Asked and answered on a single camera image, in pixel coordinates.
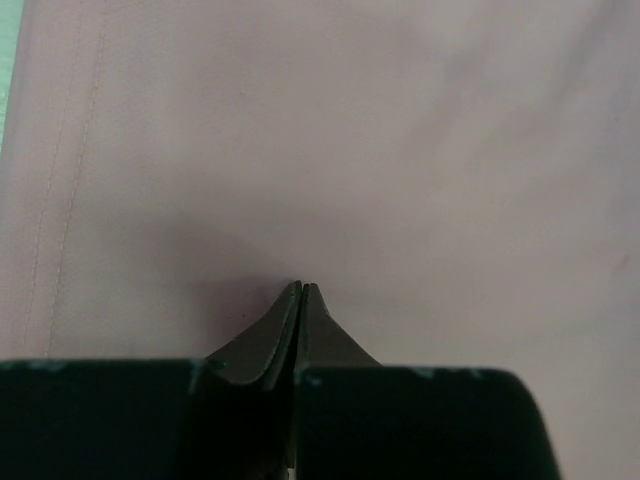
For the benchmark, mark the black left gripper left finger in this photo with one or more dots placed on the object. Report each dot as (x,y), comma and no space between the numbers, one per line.
(225,416)

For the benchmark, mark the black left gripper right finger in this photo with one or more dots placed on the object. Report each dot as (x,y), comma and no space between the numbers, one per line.
(358,419)

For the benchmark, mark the pink t shirt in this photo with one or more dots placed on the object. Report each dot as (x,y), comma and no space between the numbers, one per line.
(460,178)

